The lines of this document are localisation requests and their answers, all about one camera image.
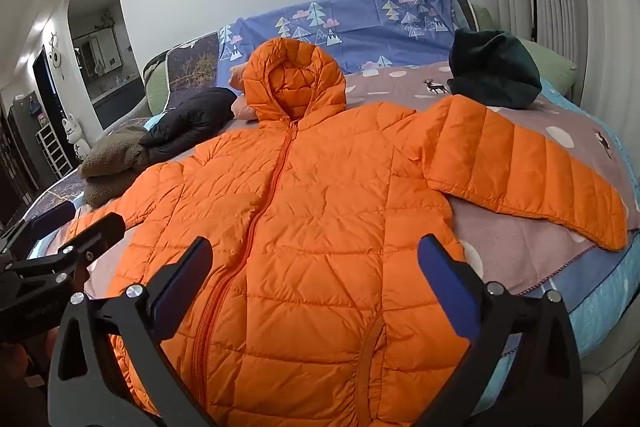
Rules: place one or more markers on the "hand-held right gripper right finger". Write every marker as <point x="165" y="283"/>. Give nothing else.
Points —
<point x="445" y="292"/>

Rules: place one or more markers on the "pink-brown deer-print blanket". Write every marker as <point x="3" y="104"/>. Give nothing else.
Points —
<point x="525" y="247"/>

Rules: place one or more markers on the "brown fleece garment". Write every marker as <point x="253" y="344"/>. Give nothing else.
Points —
<point x="110" y="162"/>

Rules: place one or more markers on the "black puffer jacket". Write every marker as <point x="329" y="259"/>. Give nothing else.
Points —
<point x="190" y="119"/>

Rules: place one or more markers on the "light blue sheet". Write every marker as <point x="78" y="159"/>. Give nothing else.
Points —
<point x="600" y="302"/>

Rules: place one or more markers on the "blue tree-print pillow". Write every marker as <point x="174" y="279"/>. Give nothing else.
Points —
<point x="350" y="32"/>

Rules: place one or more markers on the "white shelf rack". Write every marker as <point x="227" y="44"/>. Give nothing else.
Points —
<point x="52" y="152"/>

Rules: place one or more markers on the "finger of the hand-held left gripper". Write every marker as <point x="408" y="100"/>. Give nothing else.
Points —
<point x="97" y="232"/>

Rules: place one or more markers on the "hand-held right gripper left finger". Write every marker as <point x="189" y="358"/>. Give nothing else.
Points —
<point x="172" y="292"/>

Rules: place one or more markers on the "white cat figurine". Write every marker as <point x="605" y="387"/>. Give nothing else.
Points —
<point x="75" y="134"/>

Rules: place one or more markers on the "dark green garment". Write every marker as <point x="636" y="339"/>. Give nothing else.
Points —
<point x="495" y="67"/>

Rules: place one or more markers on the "orange hooded puffer jacket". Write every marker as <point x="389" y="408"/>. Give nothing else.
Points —
<point x="325" y="207"/>

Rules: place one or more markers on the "white wall ornament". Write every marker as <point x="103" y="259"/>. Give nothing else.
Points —
<point x="56" y="54"/>

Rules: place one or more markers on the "dark patterned pillow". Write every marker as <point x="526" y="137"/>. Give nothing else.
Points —
<point x="192" y="67"/>

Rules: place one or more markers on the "salmon pink garment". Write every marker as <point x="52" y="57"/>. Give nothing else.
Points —
<point x="237" y="79"/>

